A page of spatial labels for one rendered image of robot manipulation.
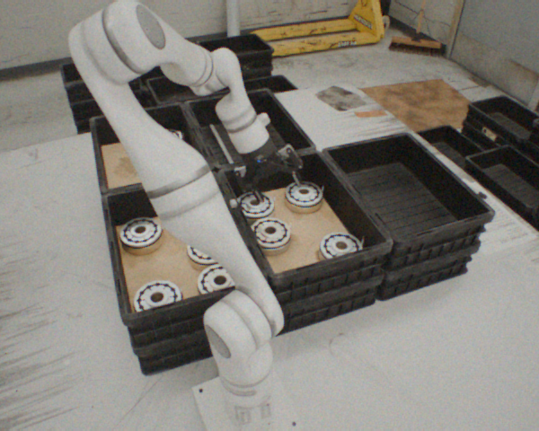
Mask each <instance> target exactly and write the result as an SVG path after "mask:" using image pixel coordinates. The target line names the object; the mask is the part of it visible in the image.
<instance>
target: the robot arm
mask: <svg viewBox="0 0 539 431"><path fill-rule="evenodd" d="M68 47H69V50H70V53H71V56H72V59H73V61H74V63H75V66H76V68H77V70H78V72H79V73H80V75H81V76H82V78H83V80H84V82H85V84H86V85H87V87H88V89H89V90H90V92H91V94H92V95H93V97H94V99H95V100H96V101H97V103H98V105H99V106H100V108H101V109H102V112H103V113H104V115H105V117H106V118H107V120H108V121H109V122H110V124H111V126H112V128H113V129H114V131H115V133H116V135H117V136H118V138H119V140H120V142H121V143H122V145H123V147H124V149H125V151H126V153H127V155H128V157H129V159H130V161H131V162H132V164H133V166H134V168H135V170H136V172H137V175H138V177H139V179H140V180H141V182H142V184H143V186H144V189H145V191H146V194H147V196H148V197H149V199H150V201H151V203H152V205H153V207H154V209H155V212H156V213H157V215H158V217H159V219H160V220H161V222H162V224H163V227H164V228H165V229H166V230H167V231H168V232H169V233H170V234H171V235H173V236H174V237H176V238H177V239H179V240H180V241H182V242H184V243H186V244H188V245H189V246H190V247H192V248H194V249H196V250H198V251H201V252H202V253H204V254H206V255H208V256H209V257H210V258H212V259H213V260H215V261H216V262H217V263H219V264H220V265H221V266H222V267H223V268H224V269H225V270H226V272H227V273H228V274H229V276H230V277H231V279H232V280H233V281H234V285H235V290H234V291H233V292H231V293H230V294H229V295H227V296H225V297H224V298H223V299H221V300H220V301H218V302H217V303H215V304H214V305H213V306H211V307H210V308H208V309H207V310H206V312H205V314H204V326H205V330H206V333H207V335H208V341H209V344H210V347H211V351H212V354H213V356H214V358H215V360H216V364H217V367H218V372H219V376H220V381H221V385H222V390H223V395H224V400H225V407H226V412H227V415H228V417H229V418H230V420H231V421H232V422H233V423H234V424H235V425H236V426H238V427H239V428H240V430H241V431H251V430H253V429H256V428H259V427H264V426H266V425H269V424H272V413H273V409H274V396H273V355H272V350H271V347H270V344H269V343H268V342H269V341H270V340H271V339H272V338H274V337H275V336H276V335H277V334H278V333H279V332H280V331H281V329H282V328H283V325H284V318H283V314H282V311H281V309H280V306H279V304H278V301H277V299H276V297H275V295H274V294H273V293H272V291H271V289H270V287H269V285H268V283H267V282H266V280H265V278H264V276H263V275H262V274H261V272H260V270H259V268H258V267H257V265H256V263H255V262H254V260H253V258H252V256H251V254H250V252H249V251H248V250H247V248H246V246H245V244H244V242H243V239H242V237H241V235H240V234H239V232H238V230H237V228H236V226H235V224H234V220H233V218H232V217H231V215H230V213H229V211H228V208H227V206H226V204H225V201H224V199H223V196H222V194H221V192H220V189H219V187H218V186H217V184H216V181H215V179H214V177H213V174H212V172H211V170H210V169H209V167H208V164H207V162H206V161H205V159H204V158H203V157H202V155H201V154H200V153H199V152H197V151H196V150H195V149H194V148H193V147H191V146H190V145H188V144H187V143H185V142H184V141H183V140H181V139H180V138H178V137H177V136H176V135H174V134H173V133H171V132H170V131H168V130H166V129H165V128H163V127H162V126H160V125H159V124H158V123H156V122H155V121H154V120H153V119H152V118H151V117H150V116H149V115H147V113H146V112H145V111H144V110H143V108H142V107H141V105H140V104H139V102H138V101H137V99H136V98H135V96H134V94H133V92H132V91H131V90H130V88H129V86H128V82H129V81H131V80H133V79H135V78H137V77H139V76H141V75H143V74H145V73H147V72H149V71H150V70H152V69H153V68H154V67H155V66H157V65H160V67H161V69H162V71H163V73H164V74H165V75H166V77H168V78H169V79H170V80H172V81H173V82H175V83H177V84H183V85H187V86H189V88H191V90H192V91H193V92H195V93H196V94H197V95H198V96H206V95H209V94H211V93H213V92H217V91H219V90H221V89H223V88H226V87H227V86H229V88H230V90H231V92H230V93H228V94H227V95H226V97H224V98H223V99H222V100H221V101H220V102H219V103H218V104H217V105H216V114H217V116H218V117H219V118H220V120H221V121H222V123H223V125H224V127H225V129H226V131H227V133H228V135H229V136H230V139H231V141H232V143H233V144H234V147H235V148H236V150H237V152H238V153H239V155H240V156H241V158H242V159H243V162H244V163H245V166H243V167H239V166H235V167H234V175H235V177H236V179H237V181H238V183H239V186H240V188H241V190H242V192H243V193H246V192H247V191H250V192H252V194H253V195H254V196H255V198H256V199H257V200H258V201H260V202H261V203H263V202H264V197H263V195H262V194H261V191H260V190H259V188H258V186H257V185H258V183H259V179H260V178H264V179H265V178H267V177H269V176H270V175H272V174H275V173H277V171H281V172H288V173H291V174H292V177H293V179H294V180H295V182H296V185H297V186H298V188H300V187H301V184H302V179H301V177H300V175H299V173H298V171H299V170H300V169H302V168H303V164H302V160H301V159H300V158H299V156H298V155H297V153H296V151H295V150H294V149H293V147H292V146H291V144H286V147H284V148H283V149H281V150H278V149H277V148H276V147H275V146H274V144H273V142H272V140H271V139H270V136H269V134H268V132H267V130H266V128H265V126H266V125H267V124H269V123H270V119H269V117H268V115H267V114H265V113H262V114H260V115H258V116H257V114H256V112H255V111H254V109H253V107H252V105H251V103H250V101H249V99H248V97H247V94H246V91H245V89H244V86H243V79H242V74H241V69H240V65H239V61H238V59H237V57H236V55H235V54H234V53H233V52H232V51H231V50H229V49H227V48H220V49H218V50H215V51H213V52H211V53H210V52H209V51H207V50H206V49H204V48H202V47H200V46H197V45H195V44H193V43H190V42H188V41H187V40H185V39H184V38H183V37H182V36H181V35H179V34H178V33H177V32H176V31H175V30H174V29H173V28H172V27H171V26H170V25H168V24H167V23H166V22H164V21H163V20H162V19H161V18H160V17H159V16H157V15H156V14H155V13H154V12H152V11H151V10H150V9H149V8H147V7H146V6H144V5H143V4H140V3H139V2H137V1H135V0H119V1H117V2H114V3H113V4H110V5H108V6H106V7H105V8H103V9H101V10H100V11H99V12H97V13H95V14H93V15H92V16H90V17H88V18H87V19H85V20H84V21H82V22H80V23H78V24H77V25H76V26H75V27H74V28H73V29H72V30H71V31H70V32H69V35H68ZM281 155H285V156H286V157H290V158H291V159H292V161H293V162H294V164H292V163H288V162H287V161H285V160H282V159H281V157H282V156H281ZM245 172H249V173H251V174H252V180H251V183H250V184H246V181H245V179H244V175H245Z"/></svg>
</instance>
